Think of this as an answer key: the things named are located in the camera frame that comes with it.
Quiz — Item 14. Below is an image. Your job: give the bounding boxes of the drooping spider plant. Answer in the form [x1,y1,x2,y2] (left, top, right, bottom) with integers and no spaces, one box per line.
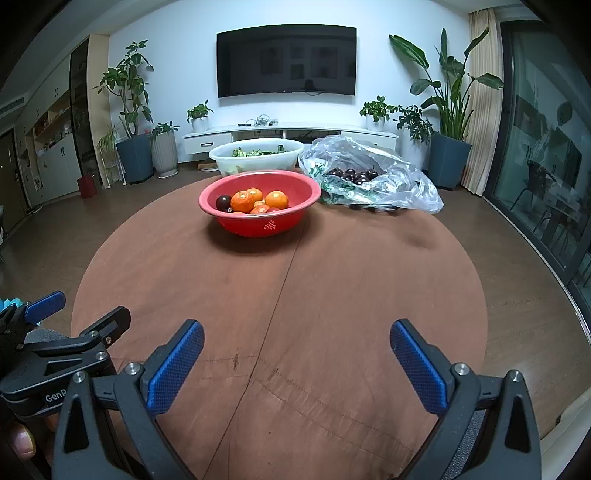
[96,124,120,158]

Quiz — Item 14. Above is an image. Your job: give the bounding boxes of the tall white plant pot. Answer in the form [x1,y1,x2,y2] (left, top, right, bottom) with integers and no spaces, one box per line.
[396,131,428,171]

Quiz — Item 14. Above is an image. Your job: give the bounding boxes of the large broad-leaf plant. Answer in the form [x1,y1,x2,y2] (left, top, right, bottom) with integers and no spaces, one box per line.
[389,28,505,141]

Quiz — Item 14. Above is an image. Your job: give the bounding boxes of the glass sliding door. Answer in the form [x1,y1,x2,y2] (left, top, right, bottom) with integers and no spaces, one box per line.
[482,18,591,301]

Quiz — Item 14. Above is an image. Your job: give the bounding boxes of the bushy green plant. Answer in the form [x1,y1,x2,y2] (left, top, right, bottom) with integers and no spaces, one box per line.
[393,105,434,143]

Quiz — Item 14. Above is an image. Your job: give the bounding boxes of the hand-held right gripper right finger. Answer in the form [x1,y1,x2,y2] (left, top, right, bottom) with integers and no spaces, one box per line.
[390,318,542,480]

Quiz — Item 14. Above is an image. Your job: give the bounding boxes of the tall leafy indoor tree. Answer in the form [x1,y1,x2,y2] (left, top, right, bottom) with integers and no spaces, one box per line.
[92,40,155,139]

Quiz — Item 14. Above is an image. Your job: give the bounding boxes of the white wall cabinets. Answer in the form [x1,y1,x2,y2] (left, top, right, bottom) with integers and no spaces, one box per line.
[0,92,93,217]

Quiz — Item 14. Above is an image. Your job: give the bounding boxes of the beige curtain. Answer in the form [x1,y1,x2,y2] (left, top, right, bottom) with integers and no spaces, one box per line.
[462,9,504,197]

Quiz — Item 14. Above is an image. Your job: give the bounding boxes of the green leafy vegetables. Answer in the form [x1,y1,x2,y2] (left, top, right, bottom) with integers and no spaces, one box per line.
[231,144,289,158]

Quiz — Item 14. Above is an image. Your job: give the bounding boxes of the red plastic basin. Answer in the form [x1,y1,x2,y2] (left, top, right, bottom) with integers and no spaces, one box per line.
[199,170,322,238]

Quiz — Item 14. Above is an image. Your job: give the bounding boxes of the cream sofa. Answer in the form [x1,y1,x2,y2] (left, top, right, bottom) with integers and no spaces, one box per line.
[538,383,591,462]

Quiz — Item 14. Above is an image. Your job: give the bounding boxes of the pile of dark plums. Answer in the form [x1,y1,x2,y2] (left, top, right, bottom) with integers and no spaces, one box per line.
[325,167,379,185]

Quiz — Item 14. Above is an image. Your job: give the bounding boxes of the clear plastic bag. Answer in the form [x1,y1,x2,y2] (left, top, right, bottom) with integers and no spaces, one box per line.
[298,135,445,214]

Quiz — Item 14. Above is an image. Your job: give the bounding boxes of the dark blue plant pot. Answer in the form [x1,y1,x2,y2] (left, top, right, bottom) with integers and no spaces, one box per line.
[115,135,154,184]
[429,131,472,191]

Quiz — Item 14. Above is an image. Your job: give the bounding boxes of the white plant stand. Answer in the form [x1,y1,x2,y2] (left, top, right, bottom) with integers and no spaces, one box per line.
[100,148,126,189]

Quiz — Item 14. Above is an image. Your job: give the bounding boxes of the white television cabinet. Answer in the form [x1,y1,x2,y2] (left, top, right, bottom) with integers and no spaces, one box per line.
[183,122,399,155]

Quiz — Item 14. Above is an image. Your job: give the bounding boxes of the white plastic basin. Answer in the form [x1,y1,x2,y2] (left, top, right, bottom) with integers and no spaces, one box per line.
[209,138,305,178]

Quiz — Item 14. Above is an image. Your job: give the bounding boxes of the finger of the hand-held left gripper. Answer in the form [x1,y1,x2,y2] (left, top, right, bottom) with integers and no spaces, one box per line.
[0,291,66,343]
[23,305,132,361]

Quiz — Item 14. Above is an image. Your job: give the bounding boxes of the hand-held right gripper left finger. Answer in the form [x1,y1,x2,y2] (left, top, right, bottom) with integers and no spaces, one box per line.
[53,318,205,480]

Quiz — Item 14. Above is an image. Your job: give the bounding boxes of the person's left hand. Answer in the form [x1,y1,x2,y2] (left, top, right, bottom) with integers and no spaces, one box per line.
[0,413,63,480]

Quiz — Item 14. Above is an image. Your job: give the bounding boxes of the brown tablecloth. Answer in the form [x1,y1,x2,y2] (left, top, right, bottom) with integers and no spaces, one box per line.
[70,173,489,480]

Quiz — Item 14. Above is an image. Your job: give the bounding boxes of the black wall television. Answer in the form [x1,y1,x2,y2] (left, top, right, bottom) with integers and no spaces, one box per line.
[216,24,358,99]

